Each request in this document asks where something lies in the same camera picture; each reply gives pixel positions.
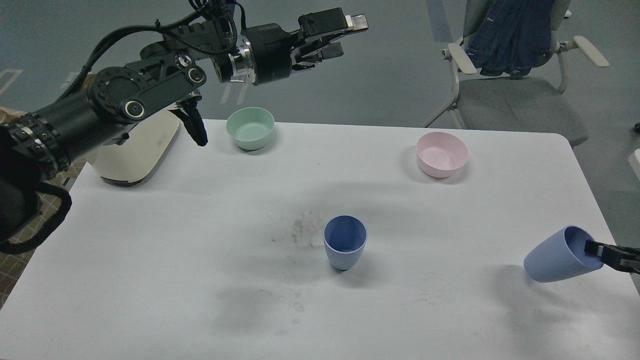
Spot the pink bowl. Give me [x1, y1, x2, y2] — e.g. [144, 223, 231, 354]
[415, 131, 469, 179]

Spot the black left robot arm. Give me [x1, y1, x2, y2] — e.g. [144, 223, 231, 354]
[0, 0, 369, 255]

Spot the green bowl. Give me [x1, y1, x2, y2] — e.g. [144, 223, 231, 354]
[226, 107, 275, 151]

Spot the cream toaster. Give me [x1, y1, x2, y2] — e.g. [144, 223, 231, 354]
[86, 110, 181, 188]

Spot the blue cup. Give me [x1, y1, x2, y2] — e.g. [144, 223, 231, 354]
[523, 226, 604, 283]
[322, 214, 368, 271]

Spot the beige checkered cloth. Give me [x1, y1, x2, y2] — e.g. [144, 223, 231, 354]
[0, 106, 87, 306]

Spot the blue denim jacket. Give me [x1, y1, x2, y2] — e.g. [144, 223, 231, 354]
[462, 0, 555, 78]

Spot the grey office chair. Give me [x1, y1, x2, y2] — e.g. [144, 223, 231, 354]
[424, 0, 610, 147]

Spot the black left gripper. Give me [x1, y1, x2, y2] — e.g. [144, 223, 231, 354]
[242, 7, 370, 86]

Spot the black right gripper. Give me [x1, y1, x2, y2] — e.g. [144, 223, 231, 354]
[583, 240, 640, 275]

